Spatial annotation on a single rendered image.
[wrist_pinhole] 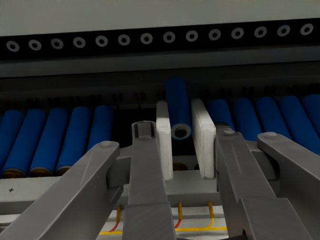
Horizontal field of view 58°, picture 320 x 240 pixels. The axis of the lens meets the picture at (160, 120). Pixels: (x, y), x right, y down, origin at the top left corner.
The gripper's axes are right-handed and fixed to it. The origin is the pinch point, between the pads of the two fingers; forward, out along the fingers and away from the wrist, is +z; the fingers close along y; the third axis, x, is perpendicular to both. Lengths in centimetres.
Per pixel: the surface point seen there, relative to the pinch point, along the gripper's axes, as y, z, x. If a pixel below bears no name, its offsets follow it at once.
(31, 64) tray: -13.5, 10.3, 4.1
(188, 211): 0.2, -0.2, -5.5
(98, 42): -6.8, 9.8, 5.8
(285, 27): 10.0, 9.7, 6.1
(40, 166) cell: -10.5, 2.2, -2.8
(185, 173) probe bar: 0.2, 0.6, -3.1
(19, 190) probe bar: -11.1, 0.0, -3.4
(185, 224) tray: 0.0, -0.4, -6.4
